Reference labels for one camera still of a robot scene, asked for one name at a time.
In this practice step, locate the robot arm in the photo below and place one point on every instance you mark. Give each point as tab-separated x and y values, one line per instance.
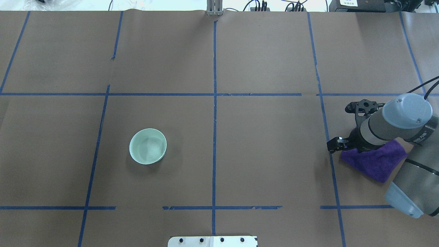
410	117

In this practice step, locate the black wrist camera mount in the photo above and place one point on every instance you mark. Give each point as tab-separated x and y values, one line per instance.
362	110

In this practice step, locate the aluminium frame post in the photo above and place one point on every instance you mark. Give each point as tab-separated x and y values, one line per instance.
214	8

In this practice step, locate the mint green bowl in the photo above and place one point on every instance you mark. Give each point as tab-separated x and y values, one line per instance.
148	146

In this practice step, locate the black box device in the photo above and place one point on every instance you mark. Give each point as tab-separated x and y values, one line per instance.
373	6

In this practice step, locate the purple cloth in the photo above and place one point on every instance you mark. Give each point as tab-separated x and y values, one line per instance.
376	164

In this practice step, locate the white pillar with base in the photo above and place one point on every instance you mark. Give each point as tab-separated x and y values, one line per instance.
213	241

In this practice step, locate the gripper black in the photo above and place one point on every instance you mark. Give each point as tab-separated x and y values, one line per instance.
356	141

